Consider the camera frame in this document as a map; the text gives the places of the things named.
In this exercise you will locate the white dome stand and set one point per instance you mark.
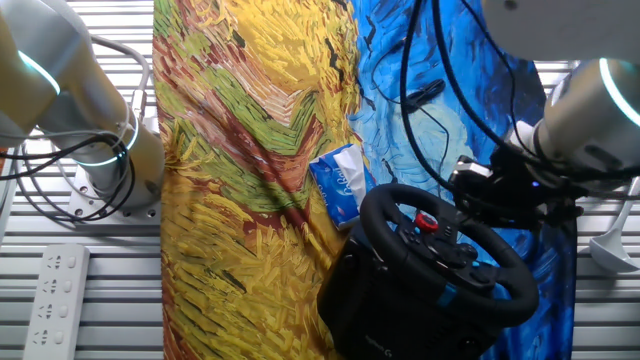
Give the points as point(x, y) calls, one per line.
point(610, 250)

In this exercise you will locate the black wheel base housing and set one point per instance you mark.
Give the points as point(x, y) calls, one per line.
point(375, 310)

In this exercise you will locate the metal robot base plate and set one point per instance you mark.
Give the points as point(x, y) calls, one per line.
point(140, 215)

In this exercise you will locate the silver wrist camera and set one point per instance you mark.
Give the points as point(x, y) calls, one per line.
point(470, 170)

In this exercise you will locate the black racing steering wheel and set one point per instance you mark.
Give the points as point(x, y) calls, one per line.
point(380, 220)

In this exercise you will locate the white power strip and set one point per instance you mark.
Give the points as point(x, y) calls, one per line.
point(55, 300)

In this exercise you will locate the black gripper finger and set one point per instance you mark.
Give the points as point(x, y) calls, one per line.
point(475, 197)
point(487, 217)

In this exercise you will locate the painted blue yellow tablecloth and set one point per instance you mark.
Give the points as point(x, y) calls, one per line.
point(250, 150)

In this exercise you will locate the blue tissue pack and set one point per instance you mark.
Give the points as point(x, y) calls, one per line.
point(332, 190)

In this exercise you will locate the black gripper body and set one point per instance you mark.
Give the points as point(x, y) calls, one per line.
point(540, 195)

